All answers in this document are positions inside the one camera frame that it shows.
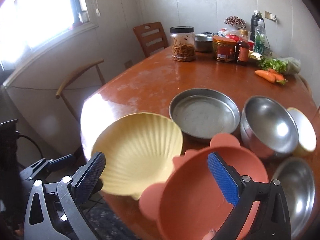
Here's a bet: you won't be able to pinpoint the orange bear-ear bowl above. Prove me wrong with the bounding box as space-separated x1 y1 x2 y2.
139 133 269 239

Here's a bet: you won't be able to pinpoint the deep steel bowl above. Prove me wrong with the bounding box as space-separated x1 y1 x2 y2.
240 96 298 160

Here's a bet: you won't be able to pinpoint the shallow steel plate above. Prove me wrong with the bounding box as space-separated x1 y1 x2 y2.
272 157 316 239

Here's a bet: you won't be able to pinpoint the yellow shell-shaped plate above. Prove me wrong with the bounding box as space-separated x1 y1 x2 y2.
92 112 183 200

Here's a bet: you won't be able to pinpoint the steel pan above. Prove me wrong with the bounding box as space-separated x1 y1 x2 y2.
169 88 241 141

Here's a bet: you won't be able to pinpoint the white yellow-rimmed bowl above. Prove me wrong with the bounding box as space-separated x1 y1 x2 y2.
287 107 317 158

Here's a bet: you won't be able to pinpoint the curved-back wooden chair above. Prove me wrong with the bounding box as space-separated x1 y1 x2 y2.
55 58 106 123

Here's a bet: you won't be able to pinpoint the front carrot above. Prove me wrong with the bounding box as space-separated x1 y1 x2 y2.
254 70 276 83

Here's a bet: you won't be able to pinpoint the carrot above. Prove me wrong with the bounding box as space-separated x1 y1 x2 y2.
268 68 287 85
254 70 276 83

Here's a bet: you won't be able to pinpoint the rear carrot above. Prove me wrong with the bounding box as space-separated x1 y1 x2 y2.
268 68 287 85

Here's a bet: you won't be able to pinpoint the gold foil wrapper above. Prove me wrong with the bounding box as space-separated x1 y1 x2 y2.
248 50 263 63

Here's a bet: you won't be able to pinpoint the bag of green vegetables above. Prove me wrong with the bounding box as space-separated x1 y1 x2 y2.
259 57 301 75

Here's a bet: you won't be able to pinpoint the jar with orange lid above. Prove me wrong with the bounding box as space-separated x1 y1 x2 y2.
213 36 236 62

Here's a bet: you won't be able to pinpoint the dark sauce bottle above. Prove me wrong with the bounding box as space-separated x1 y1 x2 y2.
236 29 250 65

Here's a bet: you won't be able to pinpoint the steel bowl at back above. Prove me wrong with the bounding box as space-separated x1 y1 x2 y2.
195 34 213 53

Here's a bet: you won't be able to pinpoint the red white packages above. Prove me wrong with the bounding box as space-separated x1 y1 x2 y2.
218 28 254 50

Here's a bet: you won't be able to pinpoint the clear bottle green contents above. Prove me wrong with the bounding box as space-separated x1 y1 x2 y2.
253 19 266 55

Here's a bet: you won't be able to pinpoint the plastic jar black lid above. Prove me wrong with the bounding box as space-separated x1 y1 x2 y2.
170 26 196 62

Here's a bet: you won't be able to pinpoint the brown slatted wooden chair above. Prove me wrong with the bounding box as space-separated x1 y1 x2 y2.
132 22 169 58

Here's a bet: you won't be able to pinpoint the black thermos bottle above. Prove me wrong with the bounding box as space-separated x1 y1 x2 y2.
250 10 264 42

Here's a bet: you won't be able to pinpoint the black power cable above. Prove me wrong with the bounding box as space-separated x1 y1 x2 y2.
15 131 45 159

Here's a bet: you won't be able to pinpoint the low wall socket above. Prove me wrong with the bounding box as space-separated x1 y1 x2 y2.
124 60 133 69

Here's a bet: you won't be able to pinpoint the window with white frame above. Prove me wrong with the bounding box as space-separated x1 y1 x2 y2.
1 0 97 72

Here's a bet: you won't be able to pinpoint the wall power socket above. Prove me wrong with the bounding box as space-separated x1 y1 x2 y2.
264 11 277 22

